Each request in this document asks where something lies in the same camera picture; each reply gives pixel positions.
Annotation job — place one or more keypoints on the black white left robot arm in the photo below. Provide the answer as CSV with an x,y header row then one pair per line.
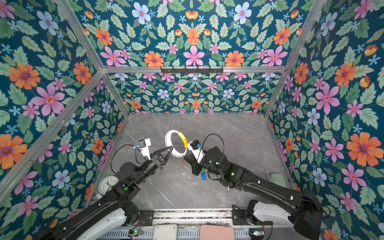
x,y
115,208

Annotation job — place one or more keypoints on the silver metal keyring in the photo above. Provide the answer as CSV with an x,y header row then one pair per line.
x,y
178,141

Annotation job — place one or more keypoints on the black wall hook rack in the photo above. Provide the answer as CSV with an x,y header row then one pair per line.
x,y
191,70

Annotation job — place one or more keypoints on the right small circuit board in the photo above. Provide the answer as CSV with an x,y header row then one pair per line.
x,y
256,234

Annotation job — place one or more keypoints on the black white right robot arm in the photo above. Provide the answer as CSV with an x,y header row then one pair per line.
x,y
300,210

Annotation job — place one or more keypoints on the white alarm clock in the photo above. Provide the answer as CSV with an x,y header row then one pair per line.
x,y
106,184

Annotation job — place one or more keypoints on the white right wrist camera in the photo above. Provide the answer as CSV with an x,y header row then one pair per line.
x,y
196,148

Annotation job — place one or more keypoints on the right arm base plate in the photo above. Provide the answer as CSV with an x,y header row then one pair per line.
x,y
241,218

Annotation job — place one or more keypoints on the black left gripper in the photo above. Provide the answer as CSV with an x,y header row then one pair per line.
x,y
158,159

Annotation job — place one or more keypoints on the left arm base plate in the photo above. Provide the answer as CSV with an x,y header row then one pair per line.
x,y
144,218

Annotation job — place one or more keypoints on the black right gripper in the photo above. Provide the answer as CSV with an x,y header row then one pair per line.
x,y
195,165

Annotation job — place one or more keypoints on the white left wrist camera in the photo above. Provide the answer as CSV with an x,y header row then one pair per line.
x,y
143,147

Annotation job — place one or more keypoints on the pink plastic box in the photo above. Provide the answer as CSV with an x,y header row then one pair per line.
x,y
214,232

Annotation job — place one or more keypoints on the pale green sponge block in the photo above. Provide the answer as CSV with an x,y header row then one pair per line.
x,y
276,178

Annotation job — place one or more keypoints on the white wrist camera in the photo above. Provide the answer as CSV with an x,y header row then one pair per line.
x,y
196,148
143,147

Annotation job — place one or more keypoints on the white plastic box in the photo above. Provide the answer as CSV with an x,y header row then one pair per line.
x,y
165,232

